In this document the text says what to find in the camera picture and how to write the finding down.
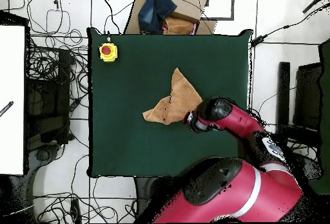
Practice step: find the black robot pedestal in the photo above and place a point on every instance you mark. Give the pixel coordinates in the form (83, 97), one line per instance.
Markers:
(141, 195)

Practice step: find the black flat board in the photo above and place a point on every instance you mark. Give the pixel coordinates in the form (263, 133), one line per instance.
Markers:
(308, 95)

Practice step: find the black square frame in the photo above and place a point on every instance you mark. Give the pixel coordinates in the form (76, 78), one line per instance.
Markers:
(232, 5)

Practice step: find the black thin rod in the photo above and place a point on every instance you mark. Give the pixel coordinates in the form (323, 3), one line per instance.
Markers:
(315, 1)

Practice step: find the grey floor stand base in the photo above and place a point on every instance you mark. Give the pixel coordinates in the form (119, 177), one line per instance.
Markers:
(42, 154)

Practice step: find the folded orange cloth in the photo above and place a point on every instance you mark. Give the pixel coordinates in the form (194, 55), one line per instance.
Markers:
(179, 27)

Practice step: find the black ribbed rod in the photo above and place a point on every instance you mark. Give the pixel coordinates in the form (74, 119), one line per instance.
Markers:
(6, 108)

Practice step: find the blue jeans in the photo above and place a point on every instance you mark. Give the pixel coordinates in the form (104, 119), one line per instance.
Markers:
(154, 10)

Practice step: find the black flat bar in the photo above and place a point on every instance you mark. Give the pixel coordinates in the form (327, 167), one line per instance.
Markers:
(283, 92)

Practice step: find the small black power strip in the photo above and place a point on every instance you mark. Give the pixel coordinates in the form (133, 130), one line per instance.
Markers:
(75, 209)

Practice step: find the brown cardboard box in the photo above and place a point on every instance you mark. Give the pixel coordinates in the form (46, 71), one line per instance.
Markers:
(185, 5)

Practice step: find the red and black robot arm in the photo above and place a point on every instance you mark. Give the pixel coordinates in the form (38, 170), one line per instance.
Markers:
(232, 121)

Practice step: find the white flat panel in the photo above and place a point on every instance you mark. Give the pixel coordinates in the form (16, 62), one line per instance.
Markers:
(11, 100)

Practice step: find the tan terry towel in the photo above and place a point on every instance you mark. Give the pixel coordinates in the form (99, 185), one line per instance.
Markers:
(178, 100)

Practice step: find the black floor stand base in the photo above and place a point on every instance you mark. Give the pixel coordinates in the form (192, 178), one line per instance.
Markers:
(313, 168)

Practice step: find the yellow emergency stop button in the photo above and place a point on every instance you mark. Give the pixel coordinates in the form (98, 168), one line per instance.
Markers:
(108, 52)

